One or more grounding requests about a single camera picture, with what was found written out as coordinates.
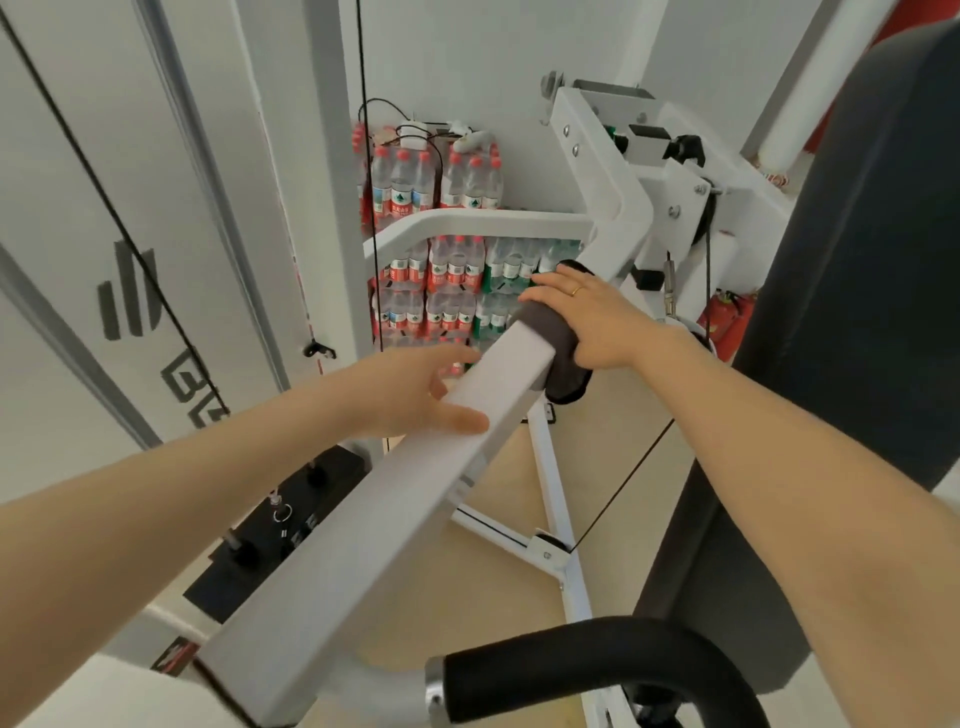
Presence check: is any person's right hand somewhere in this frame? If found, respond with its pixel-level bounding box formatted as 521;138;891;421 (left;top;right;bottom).
517;269;676;373

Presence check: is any chrome guide rod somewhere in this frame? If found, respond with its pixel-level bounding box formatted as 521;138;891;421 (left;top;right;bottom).
0;243;163;451
133;0;292;393

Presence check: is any white vertical pipe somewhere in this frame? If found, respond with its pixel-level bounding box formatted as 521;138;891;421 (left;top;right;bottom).
757;0;898;178

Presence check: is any black weight stack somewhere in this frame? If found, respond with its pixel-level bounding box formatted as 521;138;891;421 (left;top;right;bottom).
183;442;373;624

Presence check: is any person's left forearm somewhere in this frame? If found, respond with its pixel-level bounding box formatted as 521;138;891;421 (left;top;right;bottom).
0;371;358;728

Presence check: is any stack of water bottle packs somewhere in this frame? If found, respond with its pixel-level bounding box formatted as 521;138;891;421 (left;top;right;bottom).
352;123;594;376

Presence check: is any white gym machine frame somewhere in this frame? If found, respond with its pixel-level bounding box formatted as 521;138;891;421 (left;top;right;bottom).
0;0;960;728

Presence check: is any small black red sticker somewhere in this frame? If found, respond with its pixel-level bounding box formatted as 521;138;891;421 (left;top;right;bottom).
149;635;202;676

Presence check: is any dark grey cleaning cloth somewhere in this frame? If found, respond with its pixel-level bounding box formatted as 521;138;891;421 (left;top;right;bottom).
517;258;598;406

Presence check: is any person's left hand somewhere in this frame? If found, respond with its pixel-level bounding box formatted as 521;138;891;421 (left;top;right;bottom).
329;342;490;444

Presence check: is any black bearing housing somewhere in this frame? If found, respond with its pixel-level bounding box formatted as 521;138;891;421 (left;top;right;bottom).
663;133;708;168

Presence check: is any red fire hose cabinet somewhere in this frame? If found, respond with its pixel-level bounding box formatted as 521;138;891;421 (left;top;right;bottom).
806;0;960;151

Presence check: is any person's right forearm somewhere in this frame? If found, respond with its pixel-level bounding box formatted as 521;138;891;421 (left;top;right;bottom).
637;329;960;728

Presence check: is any black foam grip handle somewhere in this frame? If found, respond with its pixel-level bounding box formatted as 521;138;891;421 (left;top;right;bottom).
423;616;774;728

